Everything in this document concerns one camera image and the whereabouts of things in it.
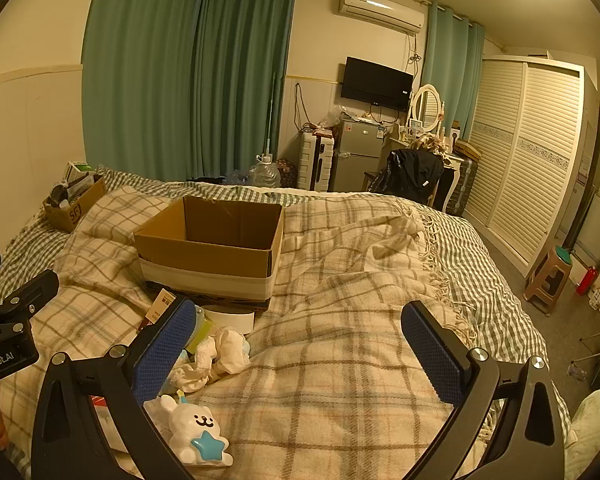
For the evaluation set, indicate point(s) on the white louvred wardrobe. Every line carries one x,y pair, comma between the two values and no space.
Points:
525,160

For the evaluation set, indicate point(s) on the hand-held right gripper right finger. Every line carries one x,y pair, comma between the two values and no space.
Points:
430,355

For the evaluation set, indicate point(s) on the clear plastic cup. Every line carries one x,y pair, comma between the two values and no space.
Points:
204,330

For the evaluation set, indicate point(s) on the white oval mirror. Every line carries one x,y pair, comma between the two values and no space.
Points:
426,105

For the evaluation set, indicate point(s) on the red white medicine box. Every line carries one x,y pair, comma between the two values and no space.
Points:
162,305

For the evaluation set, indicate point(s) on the white bunny toy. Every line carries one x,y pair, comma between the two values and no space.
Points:
195,425

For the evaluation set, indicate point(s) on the large cardboard box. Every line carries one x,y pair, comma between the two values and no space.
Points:
205,260

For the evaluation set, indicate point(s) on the white pillow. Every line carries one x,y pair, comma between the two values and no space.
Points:
590,435

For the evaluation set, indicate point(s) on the narrow green curtain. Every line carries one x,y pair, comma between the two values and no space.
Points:
455,75

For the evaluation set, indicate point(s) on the white pole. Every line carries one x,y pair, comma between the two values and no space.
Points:
270,115

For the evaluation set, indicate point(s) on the large clear water bottle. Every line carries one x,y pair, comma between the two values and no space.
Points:
265,174

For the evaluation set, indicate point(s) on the white air conditioner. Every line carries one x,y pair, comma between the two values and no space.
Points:
380,9

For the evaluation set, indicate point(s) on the black jacket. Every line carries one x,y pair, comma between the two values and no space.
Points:
410,172

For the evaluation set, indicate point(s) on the silver small fridge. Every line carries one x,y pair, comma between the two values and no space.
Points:
357,157

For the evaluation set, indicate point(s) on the metal drying rack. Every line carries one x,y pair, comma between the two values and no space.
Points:
597,345

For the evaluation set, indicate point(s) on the green white carton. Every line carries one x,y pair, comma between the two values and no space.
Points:
80,170

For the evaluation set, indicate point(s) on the red white packet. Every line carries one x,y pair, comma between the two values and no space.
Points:
105,417

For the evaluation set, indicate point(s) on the brown plastic stool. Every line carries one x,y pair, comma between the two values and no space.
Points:
547,280

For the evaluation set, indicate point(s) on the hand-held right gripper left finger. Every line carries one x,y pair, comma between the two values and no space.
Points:
164,347

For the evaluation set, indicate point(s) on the white dressing table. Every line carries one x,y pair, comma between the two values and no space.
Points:
452,170

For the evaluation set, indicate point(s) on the wide green curtain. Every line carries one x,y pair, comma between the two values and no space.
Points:
140,70

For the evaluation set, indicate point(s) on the small cardboard box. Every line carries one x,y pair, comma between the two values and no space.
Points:
82,207

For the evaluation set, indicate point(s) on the clear plastic bag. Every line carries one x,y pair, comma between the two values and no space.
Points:
332,116

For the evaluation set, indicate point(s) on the white suitcase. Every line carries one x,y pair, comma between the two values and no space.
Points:
316,162

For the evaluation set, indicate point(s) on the dark patterned bag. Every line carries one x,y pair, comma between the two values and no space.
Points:
286,172

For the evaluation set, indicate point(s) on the black wall television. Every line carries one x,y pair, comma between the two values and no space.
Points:
375,84

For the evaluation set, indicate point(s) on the tan furry item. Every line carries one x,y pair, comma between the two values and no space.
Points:
430,144

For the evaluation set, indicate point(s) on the dark suitcase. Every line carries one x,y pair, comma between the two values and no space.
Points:
464,185

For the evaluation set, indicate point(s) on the red fire extinguisher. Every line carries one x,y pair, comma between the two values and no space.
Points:
586,281

